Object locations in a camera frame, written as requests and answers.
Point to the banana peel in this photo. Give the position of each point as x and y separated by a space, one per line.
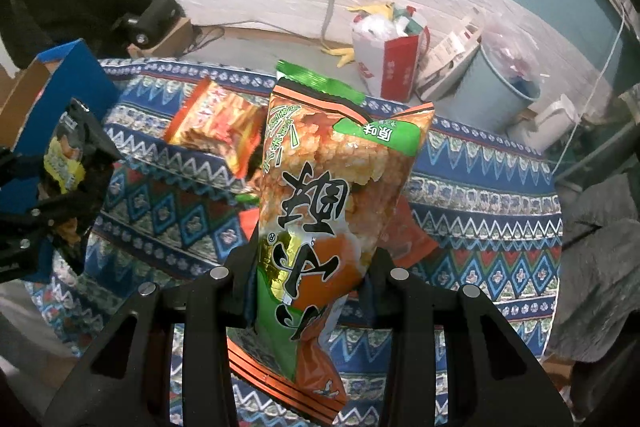
375 9
342 54

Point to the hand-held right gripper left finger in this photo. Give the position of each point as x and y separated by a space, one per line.
240 277

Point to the light blue trash bin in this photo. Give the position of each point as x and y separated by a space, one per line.
485 97

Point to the red snack packet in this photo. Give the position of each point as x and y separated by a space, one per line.
412 242

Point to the clear plastic bin liner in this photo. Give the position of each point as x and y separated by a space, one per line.
510 52

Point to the grey cloth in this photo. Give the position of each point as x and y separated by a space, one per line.
600 267

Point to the orange noodle snack packet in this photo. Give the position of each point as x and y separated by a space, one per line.
215 122

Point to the white electric kettle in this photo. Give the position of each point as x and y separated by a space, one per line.
545 122

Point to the orange green rice cracker packet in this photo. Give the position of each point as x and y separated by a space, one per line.
320 207

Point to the blue cardboard box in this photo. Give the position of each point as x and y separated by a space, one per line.
75 72

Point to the black snack packet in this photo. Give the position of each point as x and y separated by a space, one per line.
65 157

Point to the small brown cardboard box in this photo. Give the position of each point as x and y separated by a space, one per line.
177 37

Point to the white plastic bag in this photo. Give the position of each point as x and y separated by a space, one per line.
375 27

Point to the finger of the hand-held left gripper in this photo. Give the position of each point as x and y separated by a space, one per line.
55 209
20 167

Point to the flattened white brown carton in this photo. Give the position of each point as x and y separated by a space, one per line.
445 57

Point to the patterned blue blanket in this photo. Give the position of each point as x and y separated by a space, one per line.
475 227

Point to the white red paper bag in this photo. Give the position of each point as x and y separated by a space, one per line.
395 67

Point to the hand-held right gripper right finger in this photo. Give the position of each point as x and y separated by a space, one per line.
380 287

